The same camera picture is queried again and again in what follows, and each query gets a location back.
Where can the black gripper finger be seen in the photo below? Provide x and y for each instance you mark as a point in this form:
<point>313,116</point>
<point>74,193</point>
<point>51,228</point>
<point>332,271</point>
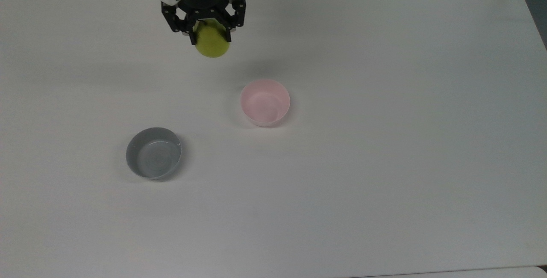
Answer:
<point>237,17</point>
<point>177,21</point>

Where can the green pear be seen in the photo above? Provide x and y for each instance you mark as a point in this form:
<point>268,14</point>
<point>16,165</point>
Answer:
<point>211,45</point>

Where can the pink bowl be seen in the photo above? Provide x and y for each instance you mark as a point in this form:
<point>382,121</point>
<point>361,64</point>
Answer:
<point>265,102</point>

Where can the grey bowl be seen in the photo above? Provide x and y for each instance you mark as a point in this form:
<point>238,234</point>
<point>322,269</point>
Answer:
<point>154,156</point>

